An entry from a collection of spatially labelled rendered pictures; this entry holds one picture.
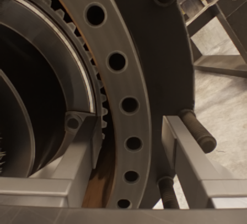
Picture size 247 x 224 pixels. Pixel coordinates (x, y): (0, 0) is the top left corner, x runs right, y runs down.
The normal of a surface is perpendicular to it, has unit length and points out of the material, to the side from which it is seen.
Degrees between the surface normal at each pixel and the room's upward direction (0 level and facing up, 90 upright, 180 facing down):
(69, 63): 90
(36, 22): 90
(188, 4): 90
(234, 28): 90
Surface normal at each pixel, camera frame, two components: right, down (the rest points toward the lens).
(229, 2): 0.05, 0.25
